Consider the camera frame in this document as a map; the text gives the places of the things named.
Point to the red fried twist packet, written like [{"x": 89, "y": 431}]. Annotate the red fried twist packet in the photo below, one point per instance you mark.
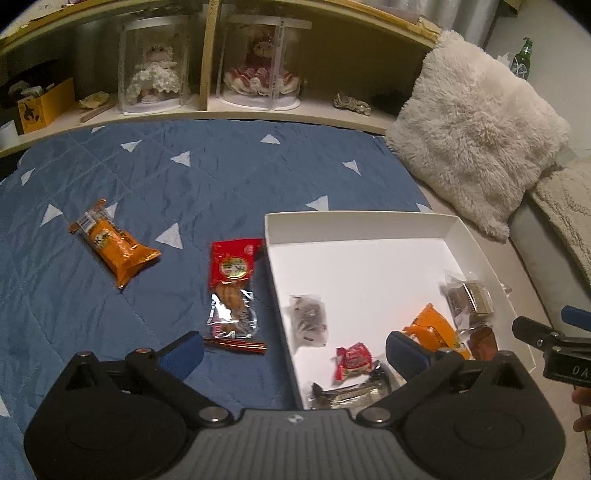
[{"x": 233, "y": 277}]

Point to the green glass bottle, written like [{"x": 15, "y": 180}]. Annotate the green glass bottle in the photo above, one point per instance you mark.
[{"x": 522, "y": 60}]

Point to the red dress doll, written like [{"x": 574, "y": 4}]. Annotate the red dress doll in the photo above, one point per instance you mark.
[{"x": 261, "y": 69}]

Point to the red doll in clear case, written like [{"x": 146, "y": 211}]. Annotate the red doll in clear case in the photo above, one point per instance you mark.
[{"x": 231, "y": 32}]

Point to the small red candy packet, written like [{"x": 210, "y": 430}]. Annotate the small red candy packet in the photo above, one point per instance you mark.
[{"x": 353, "y": 362}]

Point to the yellow cardboard box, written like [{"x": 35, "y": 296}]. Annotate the yellow cardboard box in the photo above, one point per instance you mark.
[{"x": 46, "y": 108}]

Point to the brown snack packet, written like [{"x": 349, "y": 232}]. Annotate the brown snack packet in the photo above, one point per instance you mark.
[{"x": 482, "y": 344}]

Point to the beige textured blanket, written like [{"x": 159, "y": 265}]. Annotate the beige textured blanket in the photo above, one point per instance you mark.
[{"x": 565, "y": 203}]

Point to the white dress doll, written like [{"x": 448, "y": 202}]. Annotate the white dress doll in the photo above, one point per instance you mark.
[{"x": 152, "y": 74}]

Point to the wooden stick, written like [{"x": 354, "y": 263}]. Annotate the wooden stick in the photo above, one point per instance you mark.
[{"x": 97, "y": 113}]

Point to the large orange snack packet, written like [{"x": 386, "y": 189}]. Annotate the large orange snack packet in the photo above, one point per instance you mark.
[{"x": 434, "y": 330}]

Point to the white cup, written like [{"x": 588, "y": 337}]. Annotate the white cup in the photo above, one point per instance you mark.
[{"x": 7, "y": 136}]

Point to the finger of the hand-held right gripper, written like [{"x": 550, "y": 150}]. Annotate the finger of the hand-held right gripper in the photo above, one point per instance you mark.
[
  {"x": 577, "y": 316},
  {"x": 533, "y": 331}
]

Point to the white doll in clear case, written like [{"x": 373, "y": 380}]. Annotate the white doll in clear case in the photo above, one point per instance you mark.
[{"x": 187, "y": 55}]

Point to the small orange snack packet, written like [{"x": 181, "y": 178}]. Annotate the small orange snack packet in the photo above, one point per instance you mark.
[{"x": 115, "y": 247}]

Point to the white fluffy pillow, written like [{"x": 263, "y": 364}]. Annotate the white fluffy pillow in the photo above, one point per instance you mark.
[{"x": 475, "y": 134}]

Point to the wooden headboard shelf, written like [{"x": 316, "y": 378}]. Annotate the wooden headboard shelf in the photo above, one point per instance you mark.
[{"x": 203, "y": 55}]

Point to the square soup packet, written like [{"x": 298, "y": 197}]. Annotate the square soup packet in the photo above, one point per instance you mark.
[{"x": 351, "y": 394}]

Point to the white cardboard box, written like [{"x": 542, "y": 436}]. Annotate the white cardboard box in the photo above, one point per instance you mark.
[{"x": 369, "y": 267}]

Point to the blue quilted blanket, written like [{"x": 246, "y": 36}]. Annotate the blue quilted blanket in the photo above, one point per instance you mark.
[{"x": 184, "y": 194}]

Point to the person's right hand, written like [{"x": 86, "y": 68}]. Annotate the person's right hand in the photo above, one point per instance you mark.
[{"x": 584, "y": 397}]

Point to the crumpled beige paper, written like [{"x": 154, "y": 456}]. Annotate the crumpled beige paper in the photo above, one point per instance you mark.
[{"x": 94, "y": 99}]

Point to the clear brown cake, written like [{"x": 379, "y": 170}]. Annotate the clear brown cake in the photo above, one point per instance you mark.
[
  {"x": 468, "y": 300},
  {"x": 307, "y": 321}
]

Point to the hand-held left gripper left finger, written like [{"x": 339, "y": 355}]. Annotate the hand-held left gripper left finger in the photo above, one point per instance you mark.
[{"x": 187, "y": 355}]

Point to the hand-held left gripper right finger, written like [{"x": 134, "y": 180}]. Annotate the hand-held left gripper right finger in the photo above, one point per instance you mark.
[{"x": 406, "y": 353}]

